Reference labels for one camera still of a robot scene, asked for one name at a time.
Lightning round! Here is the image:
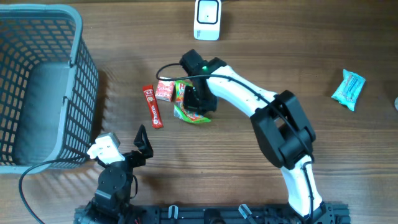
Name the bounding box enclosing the Haribo gummy candy bag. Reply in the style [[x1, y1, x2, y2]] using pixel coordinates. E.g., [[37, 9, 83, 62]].
[[174, 80, 211, 124]]

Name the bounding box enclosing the red Nescafe coffee stick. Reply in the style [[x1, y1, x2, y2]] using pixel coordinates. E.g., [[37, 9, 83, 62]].
[[142, 85, 164, 129]]

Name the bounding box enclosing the teal tissue pack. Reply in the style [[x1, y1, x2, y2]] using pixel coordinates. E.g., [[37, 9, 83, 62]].
[[331, 69, 366, 111]]

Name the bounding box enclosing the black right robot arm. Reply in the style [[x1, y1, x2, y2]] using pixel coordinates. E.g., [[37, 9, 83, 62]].
[[179, 49, 323, 223]]

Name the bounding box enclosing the white barcode scanner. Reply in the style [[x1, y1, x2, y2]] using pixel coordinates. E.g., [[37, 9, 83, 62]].
[[193, 0, 221, 41]]

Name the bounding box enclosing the grey plastic shopping basket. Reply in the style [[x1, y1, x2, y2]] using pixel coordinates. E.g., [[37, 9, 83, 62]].
[[1, 4, 99, 174]]

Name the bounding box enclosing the black left camera cable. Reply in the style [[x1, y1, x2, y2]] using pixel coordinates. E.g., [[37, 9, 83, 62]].
[[18, 153, 94, 224]]

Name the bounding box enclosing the black camera cable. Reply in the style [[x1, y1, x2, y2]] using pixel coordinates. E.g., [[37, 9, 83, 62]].
[[18, 153, 94, 224], [155, 63, 315, 223]]

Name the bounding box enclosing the black right camera cable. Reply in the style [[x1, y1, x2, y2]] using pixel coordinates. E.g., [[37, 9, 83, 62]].
[[155, 63, 315, 223]]

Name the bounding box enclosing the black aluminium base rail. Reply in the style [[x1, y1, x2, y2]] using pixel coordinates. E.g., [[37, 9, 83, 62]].
[[73, 203, 351, 224]]

